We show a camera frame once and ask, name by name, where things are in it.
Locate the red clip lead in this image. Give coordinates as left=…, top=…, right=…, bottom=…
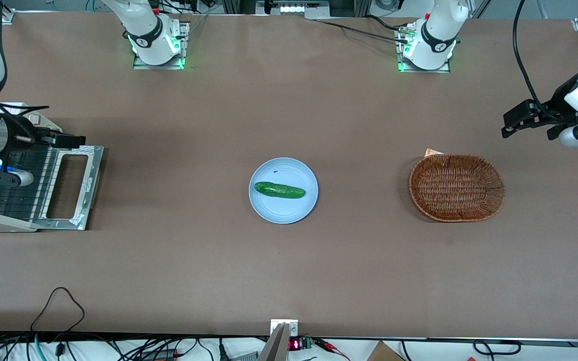
left=313, top=338, right=351, bottom=361

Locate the glass oven door with handle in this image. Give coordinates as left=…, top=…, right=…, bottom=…
left=37, top=144, right=105, bottom=231

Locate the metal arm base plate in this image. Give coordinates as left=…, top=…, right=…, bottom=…
left=132, top=21, right=190, bottom=71
left=396, top=23, right=453, bottom=74

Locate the thick black hanging cable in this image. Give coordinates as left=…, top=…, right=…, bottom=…
left=513, top=0, right=565, bottom=123

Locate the green cucumber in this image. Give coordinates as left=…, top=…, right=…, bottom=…
left=254, top=182, right=306, bottom=199

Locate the black coiled cable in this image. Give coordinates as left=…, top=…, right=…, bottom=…
left=472, top=340, right=522, bottom=355

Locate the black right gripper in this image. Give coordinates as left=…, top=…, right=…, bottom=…
left=0, top=113, right=87, bottom=151

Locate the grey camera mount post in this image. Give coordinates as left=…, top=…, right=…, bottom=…
left=258, top=323, right=290, bottom=361

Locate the brown cardboard box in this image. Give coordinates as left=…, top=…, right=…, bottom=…
left=367, top=341, right=406, bottom=361

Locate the metal table clamp bracket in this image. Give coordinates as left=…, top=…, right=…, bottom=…
left=270, top=319, right=299, bottom=337

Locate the thin black table cable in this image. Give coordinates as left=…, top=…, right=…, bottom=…
left=314, top=19, right=411, bottom=46

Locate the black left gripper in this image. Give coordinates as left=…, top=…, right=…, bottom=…
left=501, top=74, right=578, bottom=141

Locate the grey power strip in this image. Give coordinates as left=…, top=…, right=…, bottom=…
left=256, top=0, right=331, bottom=20

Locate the oven wire rack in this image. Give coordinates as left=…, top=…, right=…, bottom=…
left=0, top=146, right=64, bottom=221

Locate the brown oval wicker basket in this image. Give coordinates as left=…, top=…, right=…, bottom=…
left=409, top=153, right=506, bottom=223

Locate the light blue round plate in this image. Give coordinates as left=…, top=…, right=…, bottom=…
left=248, top=157, right=319, bottom=224

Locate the black looped cable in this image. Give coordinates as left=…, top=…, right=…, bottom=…
left=30, top=287, right=86, bottom=334

